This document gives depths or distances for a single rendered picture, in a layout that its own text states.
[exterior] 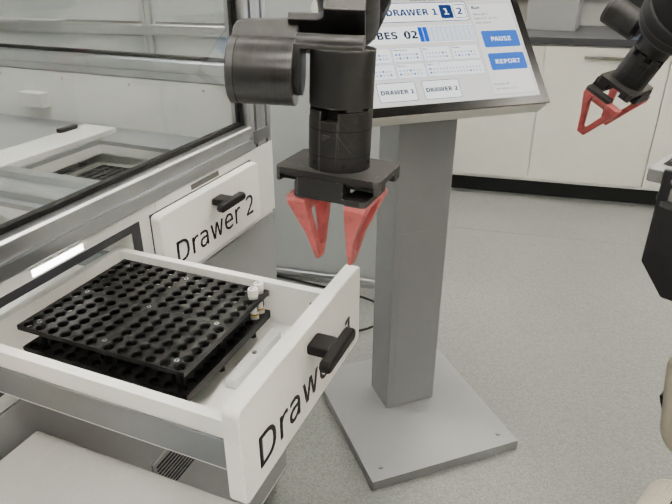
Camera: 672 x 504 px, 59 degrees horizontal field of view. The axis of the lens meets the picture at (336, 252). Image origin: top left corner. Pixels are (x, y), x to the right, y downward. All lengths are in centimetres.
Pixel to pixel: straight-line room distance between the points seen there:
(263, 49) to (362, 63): 8
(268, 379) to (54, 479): 30
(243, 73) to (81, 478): 47
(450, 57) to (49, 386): 110
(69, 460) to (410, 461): 113
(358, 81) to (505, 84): 100
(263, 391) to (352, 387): 141
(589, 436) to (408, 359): 58
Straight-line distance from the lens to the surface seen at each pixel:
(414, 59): 141
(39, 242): 78
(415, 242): 159
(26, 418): 83
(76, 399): 67
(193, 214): 96
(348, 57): 51
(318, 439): 183
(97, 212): 82
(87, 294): 78
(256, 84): 52
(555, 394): 210
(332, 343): 62
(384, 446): 176
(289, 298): 76
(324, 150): 53
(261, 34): 55
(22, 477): 77
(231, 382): 68
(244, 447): 54
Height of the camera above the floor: 126
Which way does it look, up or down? 26 degrees down
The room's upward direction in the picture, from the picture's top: straight up
